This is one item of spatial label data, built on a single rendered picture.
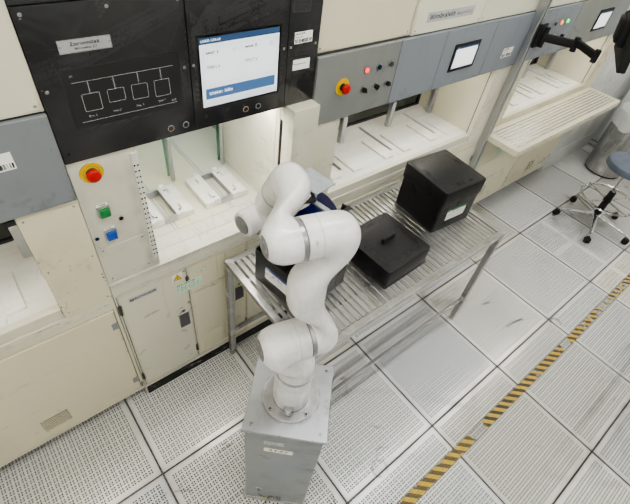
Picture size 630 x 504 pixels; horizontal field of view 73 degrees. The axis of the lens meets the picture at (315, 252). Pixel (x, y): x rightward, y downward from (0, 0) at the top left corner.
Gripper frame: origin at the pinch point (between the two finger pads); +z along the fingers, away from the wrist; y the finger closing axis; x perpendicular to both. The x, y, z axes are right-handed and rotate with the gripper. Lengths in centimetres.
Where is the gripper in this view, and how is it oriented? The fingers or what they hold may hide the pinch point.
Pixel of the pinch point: (311, 185)
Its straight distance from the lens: 151.1
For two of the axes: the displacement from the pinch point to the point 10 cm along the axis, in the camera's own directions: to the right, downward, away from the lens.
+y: 7.3, 5.4, -4.2
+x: 1.1, -6.9, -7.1
